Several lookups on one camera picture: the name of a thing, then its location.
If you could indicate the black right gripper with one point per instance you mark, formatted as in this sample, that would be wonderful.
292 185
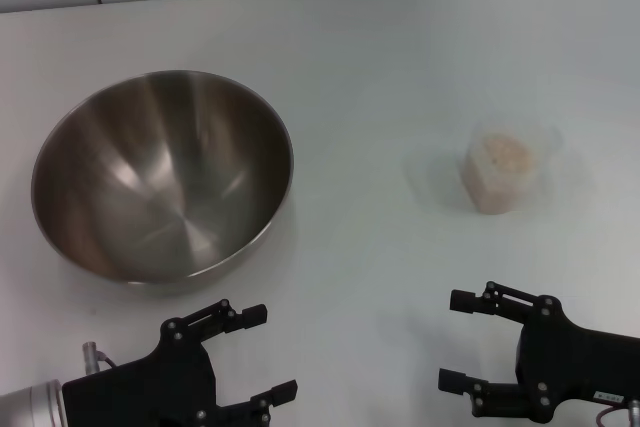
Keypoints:
570 362

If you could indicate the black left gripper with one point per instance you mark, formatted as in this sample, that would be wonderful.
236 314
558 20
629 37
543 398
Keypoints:
145 387

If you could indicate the large stainless steel bowl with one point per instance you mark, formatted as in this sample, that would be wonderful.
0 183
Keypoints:
165 182

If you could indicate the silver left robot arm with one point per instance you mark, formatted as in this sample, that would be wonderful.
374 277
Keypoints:
30 407

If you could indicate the rice grains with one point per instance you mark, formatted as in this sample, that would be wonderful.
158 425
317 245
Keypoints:
500 172

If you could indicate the clear plastic cup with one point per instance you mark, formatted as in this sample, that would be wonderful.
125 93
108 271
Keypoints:
500 167

